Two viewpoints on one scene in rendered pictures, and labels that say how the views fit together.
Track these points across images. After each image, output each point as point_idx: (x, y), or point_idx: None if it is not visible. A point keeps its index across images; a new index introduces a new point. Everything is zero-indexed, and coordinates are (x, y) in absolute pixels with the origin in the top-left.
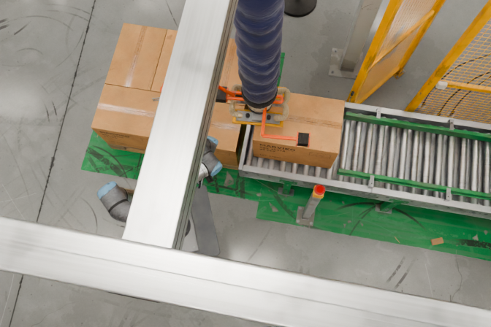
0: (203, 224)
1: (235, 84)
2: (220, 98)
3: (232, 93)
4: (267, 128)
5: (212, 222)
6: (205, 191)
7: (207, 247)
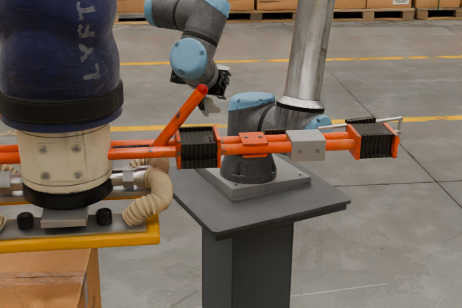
0: (196, 190)
1: (160, 201)
2: (196, 132)
3: (159, 140)
4: (47, 252)
5: (179, 194)
6: (210, 224)
7: (179, 172)
